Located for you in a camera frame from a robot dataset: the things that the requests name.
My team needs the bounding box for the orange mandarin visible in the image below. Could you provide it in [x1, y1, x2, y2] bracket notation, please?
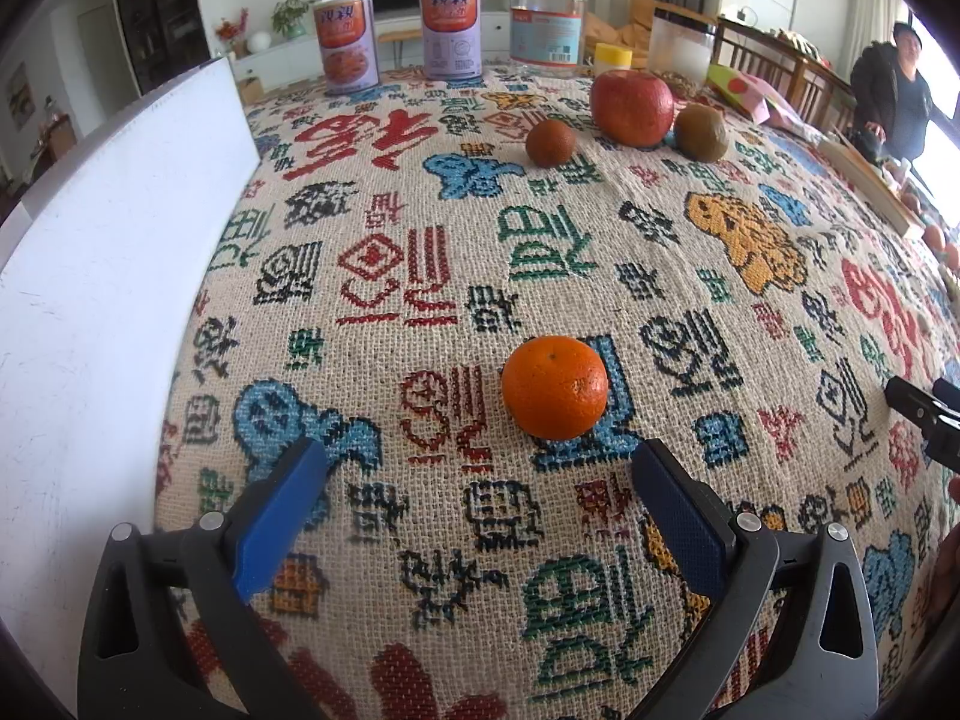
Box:
[501, 337, 610, 442]

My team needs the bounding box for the brown kiwi fruit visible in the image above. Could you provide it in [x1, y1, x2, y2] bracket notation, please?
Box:
[674, 103, 729, 163]

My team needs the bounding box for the patterned woven tablecloth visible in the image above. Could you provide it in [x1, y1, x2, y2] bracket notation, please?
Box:
[156, 67, 958, 718]

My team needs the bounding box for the person in black jacket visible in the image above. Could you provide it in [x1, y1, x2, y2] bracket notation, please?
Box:
[850, 21, 937, 164]

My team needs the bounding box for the white board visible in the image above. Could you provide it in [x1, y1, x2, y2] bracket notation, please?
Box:
[2, 60, 259, 707]

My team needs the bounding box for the wooden chair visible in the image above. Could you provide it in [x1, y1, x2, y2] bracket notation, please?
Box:
[713, 16, 856, 132]

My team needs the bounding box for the pink snack bag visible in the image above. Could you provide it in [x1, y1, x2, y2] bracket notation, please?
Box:
[706, 64, 804, 132]

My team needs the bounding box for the pile of nuts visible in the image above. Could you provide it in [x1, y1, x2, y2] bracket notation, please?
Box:
[659, 71, 703, 101]

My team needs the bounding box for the small dark red-brown fruit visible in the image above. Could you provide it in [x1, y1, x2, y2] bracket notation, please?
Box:
[524, 119, 576, 167]

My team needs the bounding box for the red apple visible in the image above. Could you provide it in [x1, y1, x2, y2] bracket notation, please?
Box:
[589, 70, 674, 148]

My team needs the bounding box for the clear jar black lid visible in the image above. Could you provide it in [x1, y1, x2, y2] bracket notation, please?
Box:
[646, 10, 716, 83]

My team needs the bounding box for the small yellow lid jar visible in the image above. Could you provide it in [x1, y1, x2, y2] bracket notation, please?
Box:
[592, 43, 633, 76]

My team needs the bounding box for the white tv cabinet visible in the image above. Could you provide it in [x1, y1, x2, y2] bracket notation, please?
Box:
[227, 10, 516, 85]

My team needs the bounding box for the orange cushion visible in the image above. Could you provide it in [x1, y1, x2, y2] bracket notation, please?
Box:
[584, 0, 718, 70]

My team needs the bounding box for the left orange-purple can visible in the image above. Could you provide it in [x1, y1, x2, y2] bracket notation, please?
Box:
[313, 0, 379, 94]

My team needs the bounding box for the orange-purple can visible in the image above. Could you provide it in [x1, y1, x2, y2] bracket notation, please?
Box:
[418, 0, 482, 82]
[313, 0, 379, 94]

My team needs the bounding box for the green potted plant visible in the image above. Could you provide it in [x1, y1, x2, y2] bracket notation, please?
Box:
[272, 0, 311, 41]

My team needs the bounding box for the clear jar blue label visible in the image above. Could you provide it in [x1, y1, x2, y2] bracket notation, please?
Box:
[509, 0, 587, 76]

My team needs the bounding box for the right orange-purple can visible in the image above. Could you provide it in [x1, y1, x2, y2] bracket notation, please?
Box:
[418, 0, 482, 82]

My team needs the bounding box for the dark display cabinet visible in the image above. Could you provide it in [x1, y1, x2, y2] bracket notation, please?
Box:
[116, 0, 210, 94]

